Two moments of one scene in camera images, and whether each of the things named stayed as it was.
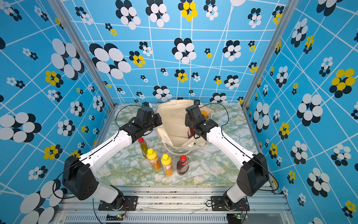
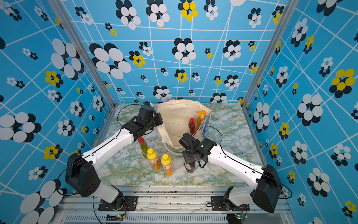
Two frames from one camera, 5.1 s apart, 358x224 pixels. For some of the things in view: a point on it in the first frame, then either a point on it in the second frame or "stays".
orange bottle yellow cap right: x=166 y=162 stays
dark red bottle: x=190 y=132 stays
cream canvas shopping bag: x=173 y=131 stays
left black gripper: x=157 y=117 stays
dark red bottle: x=182 y=165 -> x=190 y=167
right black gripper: x=187 y=122 -> x=186 y=158
